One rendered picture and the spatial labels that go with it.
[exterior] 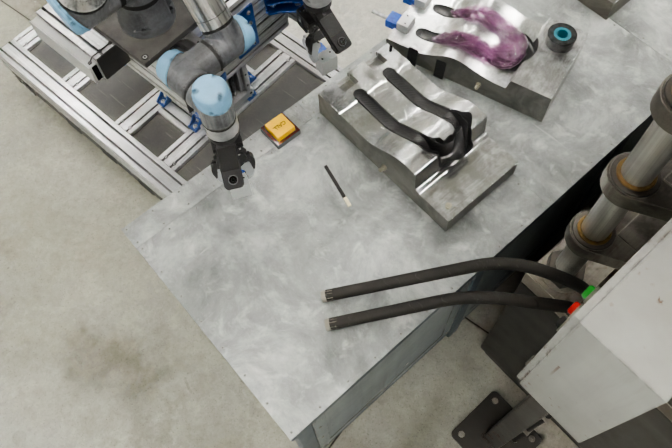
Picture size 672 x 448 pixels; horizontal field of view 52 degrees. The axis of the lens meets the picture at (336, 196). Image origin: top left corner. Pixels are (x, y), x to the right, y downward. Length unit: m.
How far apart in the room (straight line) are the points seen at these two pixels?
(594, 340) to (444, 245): 0.79
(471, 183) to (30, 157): 1.95
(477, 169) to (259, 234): 0.59
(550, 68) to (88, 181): 1.86
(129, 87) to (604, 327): 2.23
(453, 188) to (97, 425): 1.49
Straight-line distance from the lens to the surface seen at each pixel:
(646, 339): 1.06
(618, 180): 1.36
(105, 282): 2.73
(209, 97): 1.39
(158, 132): 2.72
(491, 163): 1.83
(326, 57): 1.86
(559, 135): 1.99
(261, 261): 1.75
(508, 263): 1.63
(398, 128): 1.82
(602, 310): 1.05
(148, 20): 1.85
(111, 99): 2.87
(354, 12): 3.26
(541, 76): 1.95
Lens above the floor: 2.41
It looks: 63 degrees down
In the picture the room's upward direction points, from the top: 3 degrees counter-clockwise
